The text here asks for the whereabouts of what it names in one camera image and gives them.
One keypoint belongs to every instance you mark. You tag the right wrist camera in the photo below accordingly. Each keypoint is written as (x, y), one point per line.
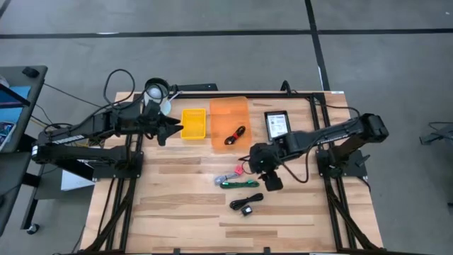
(273, 182)

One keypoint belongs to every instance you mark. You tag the black computer mouse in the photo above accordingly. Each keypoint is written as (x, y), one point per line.
(31, 72)

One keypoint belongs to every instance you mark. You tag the grey side desk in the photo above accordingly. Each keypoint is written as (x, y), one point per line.
(35, 92)

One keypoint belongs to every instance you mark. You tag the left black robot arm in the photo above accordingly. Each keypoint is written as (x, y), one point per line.
(85, 132)

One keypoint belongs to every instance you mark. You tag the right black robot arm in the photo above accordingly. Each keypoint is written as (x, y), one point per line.
(336, 136)

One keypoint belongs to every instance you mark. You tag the orange translucent bin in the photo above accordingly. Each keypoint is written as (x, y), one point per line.
(230, 113)

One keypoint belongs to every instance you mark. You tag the green circuit board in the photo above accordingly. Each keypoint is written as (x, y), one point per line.
(240, 184)

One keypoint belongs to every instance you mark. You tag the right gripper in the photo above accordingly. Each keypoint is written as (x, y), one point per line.
(265, 157)

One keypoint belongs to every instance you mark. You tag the black power adapter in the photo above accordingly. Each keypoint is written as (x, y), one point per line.
(246, 211)

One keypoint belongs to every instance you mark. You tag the black flat bar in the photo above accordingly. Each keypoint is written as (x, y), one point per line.
(196, 87)

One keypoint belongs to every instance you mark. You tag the black cart frame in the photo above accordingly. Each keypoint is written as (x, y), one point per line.
(53, 166)

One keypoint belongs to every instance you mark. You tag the black caster wheel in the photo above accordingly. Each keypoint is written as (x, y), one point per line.
(33, 229)

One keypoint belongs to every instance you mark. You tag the black floor stand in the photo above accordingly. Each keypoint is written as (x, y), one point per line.
(439, 136)

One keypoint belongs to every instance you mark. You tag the colourful printed booklet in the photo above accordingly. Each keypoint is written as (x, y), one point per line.
(6, 132)

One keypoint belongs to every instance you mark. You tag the black table clamp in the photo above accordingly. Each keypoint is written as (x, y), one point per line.
(177, 251)
(267, 251)

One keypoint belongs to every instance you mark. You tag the black plastic basket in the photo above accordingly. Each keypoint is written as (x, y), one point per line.
(265, 124)

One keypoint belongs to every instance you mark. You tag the blue sheet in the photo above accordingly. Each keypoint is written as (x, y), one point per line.
(16, 115)

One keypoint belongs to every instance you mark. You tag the yellow plastic basket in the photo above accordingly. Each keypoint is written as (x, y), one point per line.
(193, 124)

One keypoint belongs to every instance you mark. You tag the clear measuring cup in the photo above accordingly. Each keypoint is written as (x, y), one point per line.
(155, 90)

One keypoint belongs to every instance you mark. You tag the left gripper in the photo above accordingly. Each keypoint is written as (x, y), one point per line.
(152, 118)

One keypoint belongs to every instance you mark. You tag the small red block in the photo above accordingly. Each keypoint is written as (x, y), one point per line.
(239, 170)

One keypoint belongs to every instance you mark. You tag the white sticker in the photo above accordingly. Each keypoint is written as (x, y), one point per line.
(337, 92)

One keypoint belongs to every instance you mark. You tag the black aluminium table frame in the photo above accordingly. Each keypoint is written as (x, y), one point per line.
(198, 95)

